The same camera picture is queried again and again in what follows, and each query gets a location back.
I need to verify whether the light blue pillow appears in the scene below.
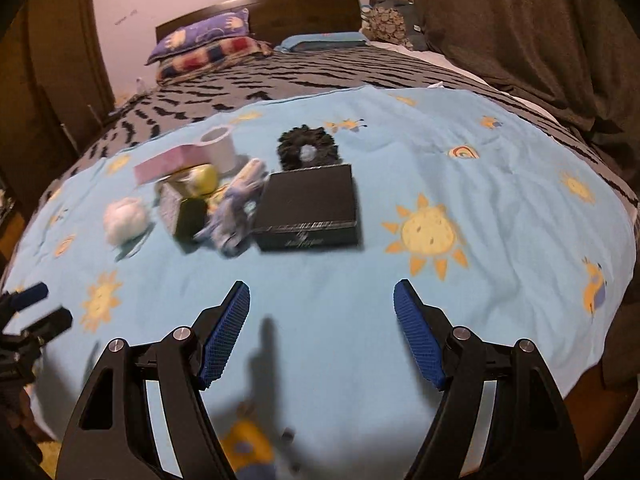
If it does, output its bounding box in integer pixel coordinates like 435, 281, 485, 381
274, 31, 371, 53

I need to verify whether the brown patterned cushion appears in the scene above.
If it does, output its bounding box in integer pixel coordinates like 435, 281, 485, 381
361, 0, 426, 51

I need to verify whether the dark wooden headboard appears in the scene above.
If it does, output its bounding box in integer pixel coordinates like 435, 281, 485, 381
155, 0, 362, 46

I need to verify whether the white bed sheet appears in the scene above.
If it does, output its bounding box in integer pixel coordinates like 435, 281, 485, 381
372, 40, 466, 68

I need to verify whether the yellow ball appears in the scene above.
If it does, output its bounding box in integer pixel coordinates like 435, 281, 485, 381
187, 164, 220, 196

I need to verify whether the white cotton ball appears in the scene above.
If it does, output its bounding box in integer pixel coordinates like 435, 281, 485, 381
103, 197, 150, 246

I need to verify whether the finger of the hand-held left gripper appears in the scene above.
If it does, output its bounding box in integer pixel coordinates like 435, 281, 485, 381
20, 308, 74, 346
0, 282, 50, 318

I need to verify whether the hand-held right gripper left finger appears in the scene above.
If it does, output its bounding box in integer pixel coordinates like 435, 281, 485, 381
55, 280, 251, 480

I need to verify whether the dark brown blanket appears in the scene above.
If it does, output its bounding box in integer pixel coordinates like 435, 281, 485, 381
390, 0, 640, 161

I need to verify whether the pink box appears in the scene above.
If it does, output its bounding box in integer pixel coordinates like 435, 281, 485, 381
134, 144, 211, 186

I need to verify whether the red blue checked pillow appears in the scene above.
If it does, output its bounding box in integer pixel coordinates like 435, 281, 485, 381
156, 36, 275, 83

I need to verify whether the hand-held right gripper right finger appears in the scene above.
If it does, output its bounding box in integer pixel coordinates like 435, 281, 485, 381
393, 280, 585, 480

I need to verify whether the black scrunchie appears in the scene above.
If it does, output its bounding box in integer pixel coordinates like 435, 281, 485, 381
276, 127, 341, 171

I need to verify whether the white tape roll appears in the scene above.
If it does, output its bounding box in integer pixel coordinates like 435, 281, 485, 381
199, 126, 241, 176

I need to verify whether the crumpled blue white wrapper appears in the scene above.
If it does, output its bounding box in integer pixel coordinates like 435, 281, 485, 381
195, 158, 266, 256

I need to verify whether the purple printed pillow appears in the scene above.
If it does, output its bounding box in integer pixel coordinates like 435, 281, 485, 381
145, 8, 251, 66

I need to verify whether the small grey patterned box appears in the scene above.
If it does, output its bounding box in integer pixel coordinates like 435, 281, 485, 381
159, 180, 188, 233

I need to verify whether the grey black striped blanket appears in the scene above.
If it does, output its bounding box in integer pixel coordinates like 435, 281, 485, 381
50, 42, 640, 221

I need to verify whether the black flat box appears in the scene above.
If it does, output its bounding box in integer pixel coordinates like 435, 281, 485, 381
250, 163, 360, 252

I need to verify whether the light blue printed blanket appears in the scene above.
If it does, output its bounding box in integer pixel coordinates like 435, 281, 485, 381
0, 85, 636, 480

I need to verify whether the brown wooden wardrobe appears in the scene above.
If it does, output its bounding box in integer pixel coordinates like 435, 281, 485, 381
0, 0, 116, 261

